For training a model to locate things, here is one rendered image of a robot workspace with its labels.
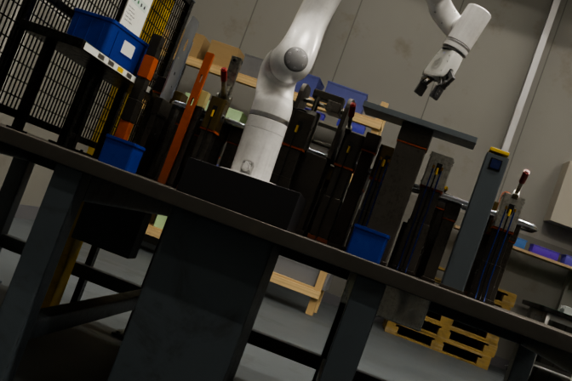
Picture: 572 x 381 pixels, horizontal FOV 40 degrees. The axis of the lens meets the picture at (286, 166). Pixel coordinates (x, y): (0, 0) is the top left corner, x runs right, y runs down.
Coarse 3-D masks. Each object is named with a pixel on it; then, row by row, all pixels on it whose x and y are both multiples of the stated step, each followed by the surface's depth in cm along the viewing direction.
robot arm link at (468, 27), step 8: (472, 8) 248; (480, 8) 247; (464, 16) 248; (472, 16) 247; (480, 16) 247; (488, 16) 248; (456, 24) 250; (464, 24) 247; (472, 24) 247; (480, 24) 247; (456, 32) 248; (464, 32) 247; (472, 32) 247; (480, 32) 249; (464, 40) 247; (472, 40) 248
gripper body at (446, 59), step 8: (448, 48) 249; (440, 56) 250; (448, 56) 247; (456, 56) 246; (432, 64) 251; (440, 64) 248; (448, 64) 246; (456, 64) 247; (424, 72) 253; (432, 72) 249; (440, 72) 246
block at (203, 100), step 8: (200, 96) 286; (208, 96) 287; (200, 104) 286; (200, 112) 286; (192, 120) 286; (192, 128) 286; (184, 136) 286; (192, 136) 287; (184, 144) 285; (184, 152) 285; (176, 160) 285; (184, 160) 287; (176, 168) 285; (176, 176) 285; (168, 184) 284
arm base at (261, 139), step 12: (252, 120) 231; (264, 120) 229; (252, 132) 230; (264, 132) 229; (276, 132) 230; (240, 144) 232; (252, 144) 229; (264, 144) 229; (276, 144) 231; (240, 156) 230; (252, 156) 228; (264, 156) 229; (276, 156) 233; (228, 168) 227; (240, 168) 229; (252, 168) 228; (264, 168) 229; (264, 180) 226
